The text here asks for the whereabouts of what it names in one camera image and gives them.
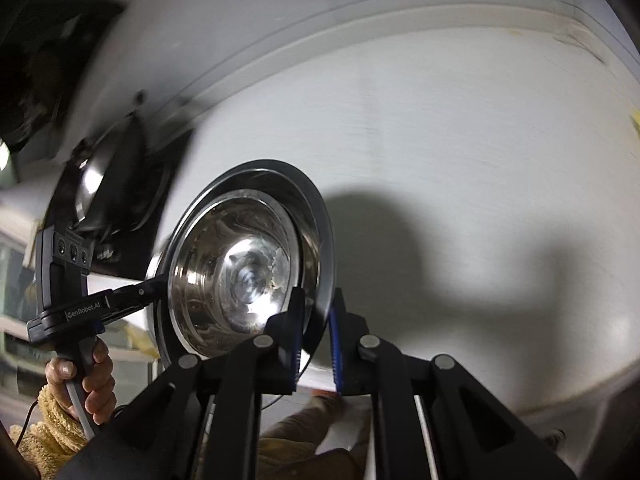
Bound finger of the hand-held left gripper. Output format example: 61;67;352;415
112;277;171;321

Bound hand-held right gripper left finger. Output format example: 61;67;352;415
60;287;307;480

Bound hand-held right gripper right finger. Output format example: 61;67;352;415
327;287;578;480

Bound medium steel bowl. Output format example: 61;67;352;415
170;195;301;358

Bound large steel plate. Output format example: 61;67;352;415
146;159;336;376

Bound person's left forearm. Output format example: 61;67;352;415
10;384;97;478

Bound person's left hand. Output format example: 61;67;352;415
45;337;117;426

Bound person's tan trousers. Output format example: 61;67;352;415
257;392;373;480

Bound black stove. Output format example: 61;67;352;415
40;110;196;281

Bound black cable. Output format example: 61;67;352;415
10;399;42;447

